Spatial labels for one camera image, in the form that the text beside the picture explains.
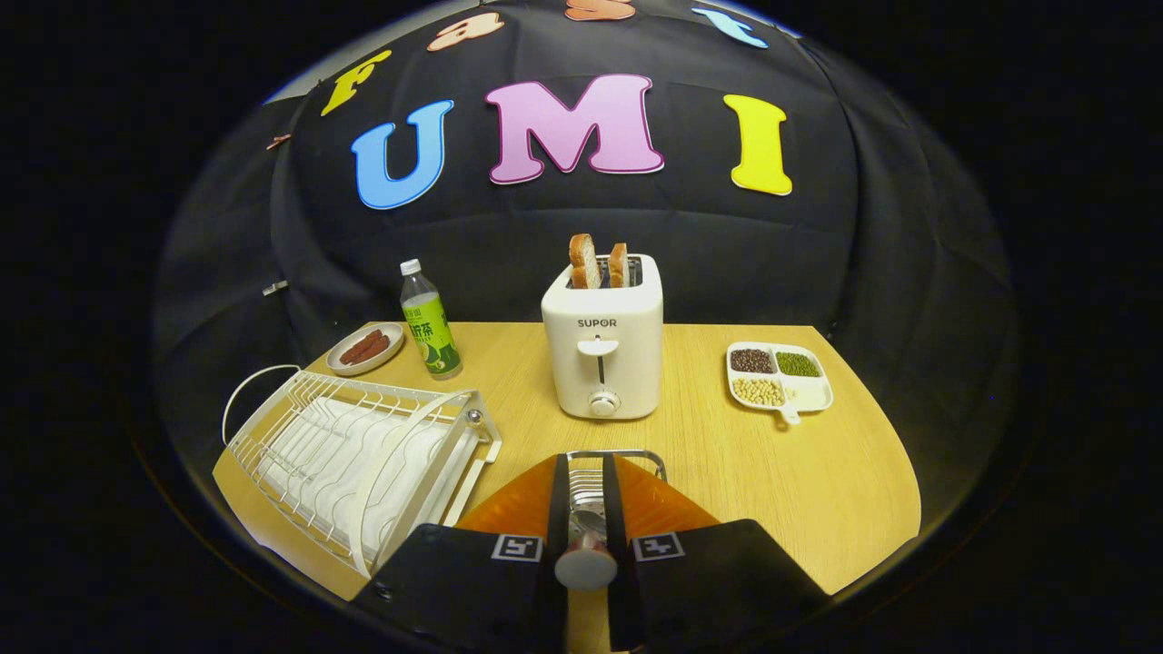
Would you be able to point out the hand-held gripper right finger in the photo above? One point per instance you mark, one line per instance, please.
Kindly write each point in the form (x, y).
(613, 509)

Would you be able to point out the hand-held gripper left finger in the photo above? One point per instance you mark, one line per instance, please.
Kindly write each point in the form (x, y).
(559, 509)

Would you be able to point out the white toaster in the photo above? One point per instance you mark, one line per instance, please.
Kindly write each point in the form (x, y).
(604, 363)

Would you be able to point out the pile of yellow soybeans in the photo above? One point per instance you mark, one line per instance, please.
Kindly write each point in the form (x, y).
(759, 391)

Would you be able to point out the pile of dark red beans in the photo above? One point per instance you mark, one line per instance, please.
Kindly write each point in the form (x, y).
(751, 361)

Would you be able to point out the green label drink bottle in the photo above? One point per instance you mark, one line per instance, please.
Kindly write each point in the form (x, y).
(432, 331)

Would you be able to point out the white divided snack tray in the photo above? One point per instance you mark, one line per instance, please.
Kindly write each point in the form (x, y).
(809, 395)

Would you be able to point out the small beige saucer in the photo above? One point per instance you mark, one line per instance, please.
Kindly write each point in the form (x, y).
(392, 352)

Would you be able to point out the pile of green beans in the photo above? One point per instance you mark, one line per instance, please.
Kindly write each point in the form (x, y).
(798, 363)

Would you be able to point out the reddish brown sausage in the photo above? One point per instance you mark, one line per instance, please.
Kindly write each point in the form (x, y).
(374, 350)
(359, 345)

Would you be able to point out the toasted bread slice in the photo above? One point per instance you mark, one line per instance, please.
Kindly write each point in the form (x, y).
(618, 265)
(584, 262)

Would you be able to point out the black backdrop cloth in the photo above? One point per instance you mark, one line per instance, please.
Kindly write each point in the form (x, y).
(509, 227)

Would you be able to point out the small white clip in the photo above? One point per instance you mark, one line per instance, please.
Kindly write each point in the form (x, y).
(274, 288)

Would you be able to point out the small red clip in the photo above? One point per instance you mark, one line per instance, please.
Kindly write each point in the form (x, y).
(277, 141)

